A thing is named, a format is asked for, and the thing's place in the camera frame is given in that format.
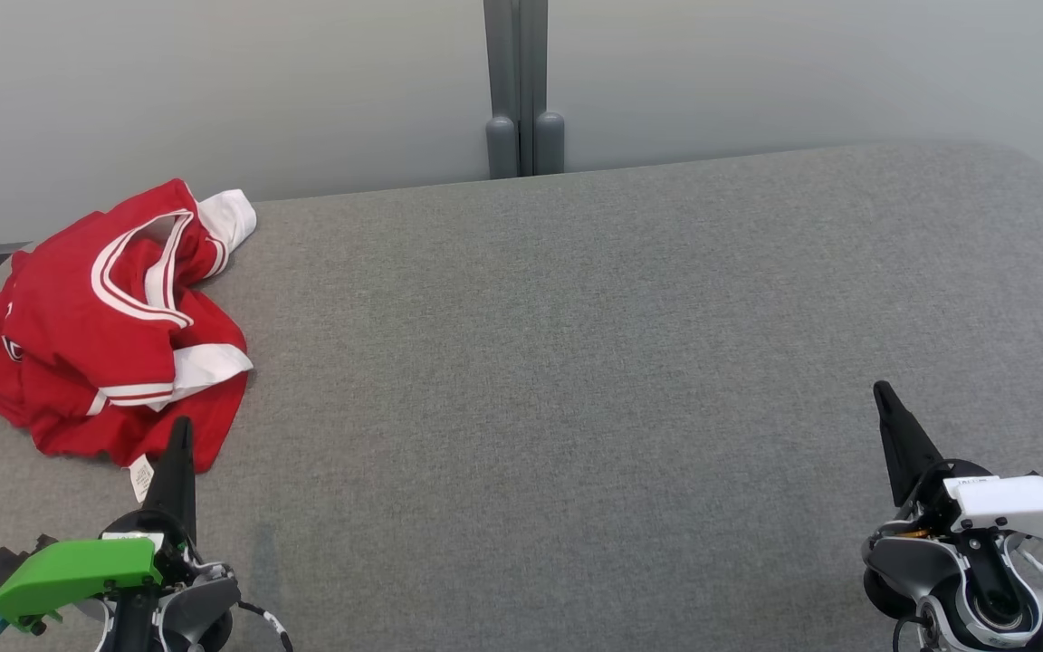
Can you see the grey double partition post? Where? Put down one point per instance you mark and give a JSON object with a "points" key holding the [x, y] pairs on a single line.
{"points": [[521, 81]]}

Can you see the red jersey with white sleeves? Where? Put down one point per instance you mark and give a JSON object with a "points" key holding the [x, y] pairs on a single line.
{"points": [[78, 308]]}

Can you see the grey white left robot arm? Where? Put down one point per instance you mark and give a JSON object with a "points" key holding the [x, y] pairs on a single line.
{"points": [[196, 602]]}

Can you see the red shorts with white stripes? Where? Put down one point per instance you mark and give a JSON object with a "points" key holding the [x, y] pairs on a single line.
{"points": [[78, 439]]}

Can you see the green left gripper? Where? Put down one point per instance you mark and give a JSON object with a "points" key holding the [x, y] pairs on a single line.
{"points": [[69, 570]]}

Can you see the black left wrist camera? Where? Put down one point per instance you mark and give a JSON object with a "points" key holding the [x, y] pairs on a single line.
{"points": [[1, 566]]}

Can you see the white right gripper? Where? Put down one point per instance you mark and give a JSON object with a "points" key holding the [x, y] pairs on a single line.
{"points": [[1019, 503]]}

